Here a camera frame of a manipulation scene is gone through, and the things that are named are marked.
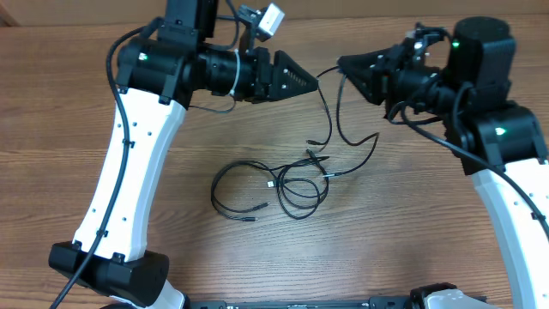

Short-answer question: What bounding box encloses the black USB cable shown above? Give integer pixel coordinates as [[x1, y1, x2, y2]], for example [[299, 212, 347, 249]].
[[209, 147, 331, 223], [266, 156, 330, 221], [305, 64, 381, 179]]

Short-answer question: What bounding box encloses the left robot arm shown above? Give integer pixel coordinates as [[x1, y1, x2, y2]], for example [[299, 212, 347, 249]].
[[48, 0, 317, 309]]

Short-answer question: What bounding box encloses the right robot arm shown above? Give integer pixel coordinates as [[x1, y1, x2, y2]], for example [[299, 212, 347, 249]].
[[338, 16, 548, 308]]

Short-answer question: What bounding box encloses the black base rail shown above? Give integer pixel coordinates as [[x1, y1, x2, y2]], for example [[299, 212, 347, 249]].
[[190, 296, 409, 309]]

